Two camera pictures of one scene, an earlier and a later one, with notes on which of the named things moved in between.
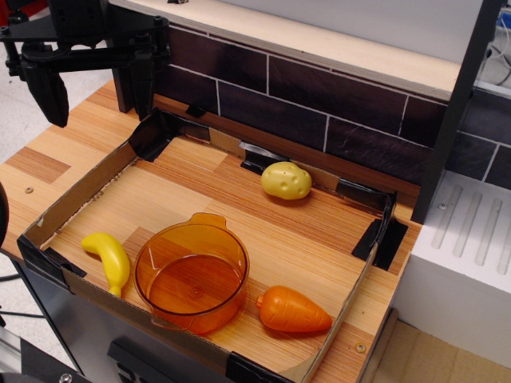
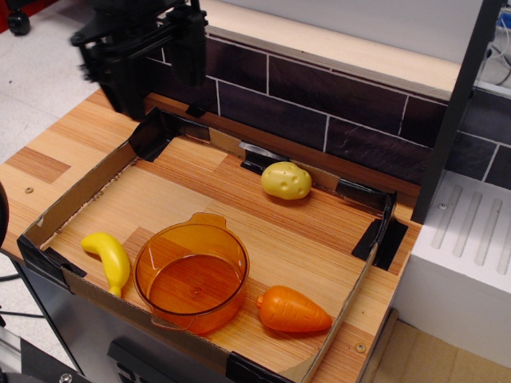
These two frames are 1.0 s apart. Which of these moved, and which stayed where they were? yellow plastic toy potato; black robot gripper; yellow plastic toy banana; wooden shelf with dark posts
Moved: black robot gripper
Stayed: wooden shelf with dark posts; yellow plastic toy banana; yellow plastic toy potato
